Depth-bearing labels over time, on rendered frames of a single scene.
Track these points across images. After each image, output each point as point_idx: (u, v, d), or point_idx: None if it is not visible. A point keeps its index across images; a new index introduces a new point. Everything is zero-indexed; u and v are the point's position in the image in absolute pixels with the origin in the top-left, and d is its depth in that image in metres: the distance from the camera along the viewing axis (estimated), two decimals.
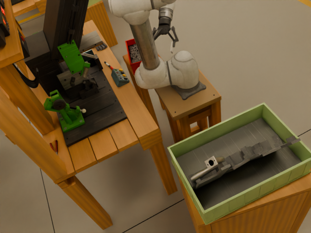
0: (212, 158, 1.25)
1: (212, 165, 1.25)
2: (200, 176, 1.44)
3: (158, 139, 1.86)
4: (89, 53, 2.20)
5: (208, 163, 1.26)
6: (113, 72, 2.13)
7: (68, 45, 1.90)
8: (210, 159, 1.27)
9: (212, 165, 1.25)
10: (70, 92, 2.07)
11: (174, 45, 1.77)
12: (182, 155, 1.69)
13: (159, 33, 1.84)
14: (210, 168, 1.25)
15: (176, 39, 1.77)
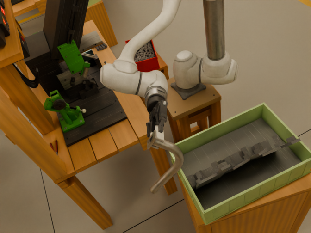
0: (152, 133, 0.98)
1: (151, 143, 0.97)
2: (158, 182, 1.10)
3: None
4: (89, 53, 2.20)
5: (148, 141, 0.99)
6: None
7: (68, 45, 1.90)
8: None
9: (151, 142, 0.97)
10: (70, 92, 2.07)
11: (159, 128, 0.99)
12: None
13: None
14: (148, 145, 0.97)
15: (159, 118, 1.01)
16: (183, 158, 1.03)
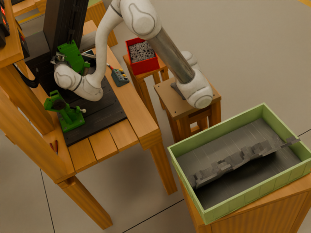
0: (58, 53, 1.86)
1: (61, 54, 1.89)
2: None
3: (158, 139, 1.86)
4: (89, 53, 2.20)
5: (63, 54, 1.88)
6: (113, 72, 2.13)
7: (68, 45, 1.90)
8: (60, 56, 1.87)
9: (60, 53, 1.89)
10: (70, 92, 2.07)
11: (55, 55, 1.84)
12: (182, 155, 1.69)
13: None
14: (62, 53, 1.90)
15: (54, 56, 1.80)
16: None
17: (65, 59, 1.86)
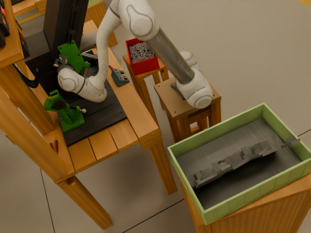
0: (61, 56, 1.88)
1: (64, 57, 1.91)
2: None
3: (158, 139, 1.86)
4: (89, 53, 2.20)
5: (65, 57, 1.90)
6: (113, 72, 2.13)
7: (68, 45, 1.90)
8: (63, 59, 1.89)
9: (63, 56, 1.91)
10: (70, 92, 2.07)
11: (58, 58, 1.86)
12: (182, 155, 1.69)
13: None
14: (65, 56, 1.92)
15: (57, 59, 1.83)
16: None
17: (68, 62, 1.88)
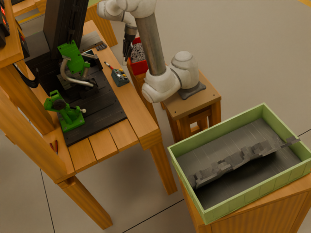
0: (64, 57, 1.89)
1: (66, 57, 1.92)
2: (85, 81, 2.04)
3: (158, 139, 1.86)
4: (89, 53, 2.20)
5: (68, 58, 1.91)
6: (113, 72, 2.13)
7: (68, 45, 1.90)
8: (66, 59, 1.90)
9: (66, 56, 1.92)
10: (70, 92, 2.07)
11: None
12: (182, 155, 1.69)
13: (127, 46, 2.00)
14: (68, 57, 1.93)
15: None
16: (62, 76, 1.97)
17: (127, 58, 2.05)
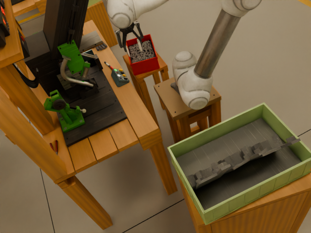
0: (64, 57, 1.89)
1: (66, 57, 1.92)
2: (85, 81, 2.04)
3: (158, 139, 1.86)
4: (89, 53, 2.20)
5: (68, 58, 1.91)
6: (113, 72, 2.13)
7: (68, 45, 1.90)
8: (66, 59, 1.90)
9: (66, 56, 1.92)
10: (70, 92, 2.07)
11: (142, 43, 1.63)
12: (182, 155, 1.69)
13: None
14: (68, 57, 1.93)
15: (142, 37, 1.60)
16: (62, 76, 1.97)
17: (124, 48, 1.60)
